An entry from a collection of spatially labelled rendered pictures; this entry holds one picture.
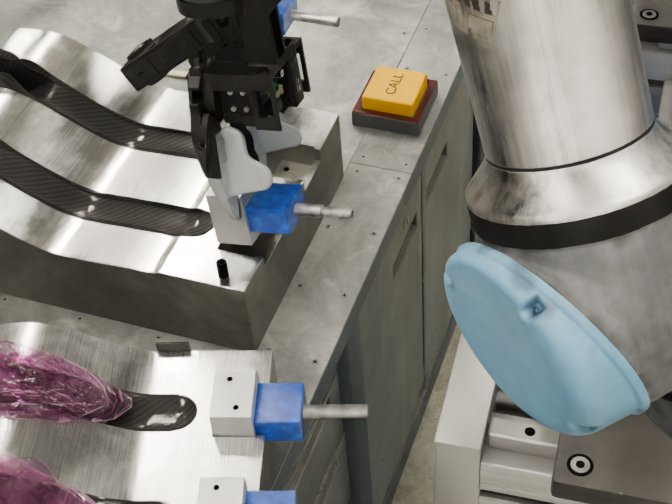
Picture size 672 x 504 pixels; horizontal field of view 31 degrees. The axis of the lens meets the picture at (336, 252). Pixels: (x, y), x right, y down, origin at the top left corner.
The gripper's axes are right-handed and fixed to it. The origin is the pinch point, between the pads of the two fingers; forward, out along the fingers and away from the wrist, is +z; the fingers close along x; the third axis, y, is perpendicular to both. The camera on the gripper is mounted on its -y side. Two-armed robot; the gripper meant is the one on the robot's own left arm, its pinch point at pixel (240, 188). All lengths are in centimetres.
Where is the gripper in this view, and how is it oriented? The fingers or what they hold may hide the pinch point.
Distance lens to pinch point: 110.4
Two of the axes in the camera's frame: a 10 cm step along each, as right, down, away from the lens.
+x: 3.4, -5.9, 7.3
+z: 1.5, 8.0, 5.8
